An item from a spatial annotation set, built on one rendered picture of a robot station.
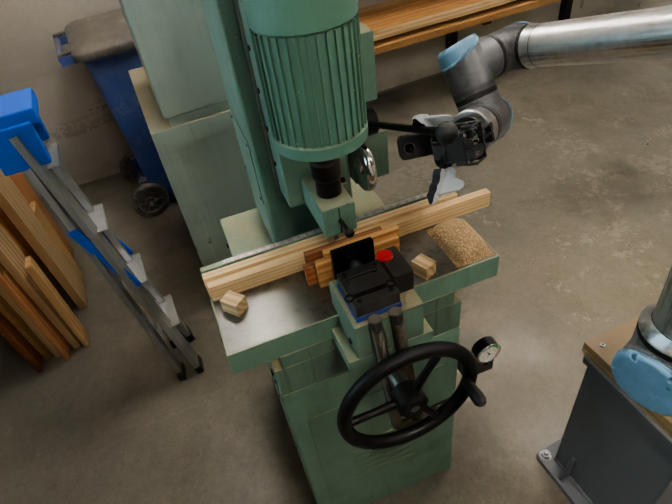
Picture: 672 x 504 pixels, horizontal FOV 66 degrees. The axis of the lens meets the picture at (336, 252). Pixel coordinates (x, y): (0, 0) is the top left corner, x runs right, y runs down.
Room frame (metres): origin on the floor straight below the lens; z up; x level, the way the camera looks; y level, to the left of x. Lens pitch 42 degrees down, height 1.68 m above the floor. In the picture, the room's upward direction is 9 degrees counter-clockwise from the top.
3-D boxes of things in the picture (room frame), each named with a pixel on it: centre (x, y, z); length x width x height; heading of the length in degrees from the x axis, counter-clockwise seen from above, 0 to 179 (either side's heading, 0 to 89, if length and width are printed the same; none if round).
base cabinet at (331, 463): (0.98, 0.03, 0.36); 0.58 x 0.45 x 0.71; 15
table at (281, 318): (0.76, -0.04, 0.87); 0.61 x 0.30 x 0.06; 105
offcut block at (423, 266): (0.77, -0.18, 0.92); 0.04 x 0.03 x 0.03; 39
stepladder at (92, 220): (1.37, 0.75, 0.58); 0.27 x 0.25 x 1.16; 109
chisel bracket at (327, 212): (0.88, 0.00, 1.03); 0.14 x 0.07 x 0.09; 15
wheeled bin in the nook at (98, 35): (2.68, 0.85, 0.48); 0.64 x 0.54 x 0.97; 110
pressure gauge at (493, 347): (0.73, -0.31, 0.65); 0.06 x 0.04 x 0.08; 105
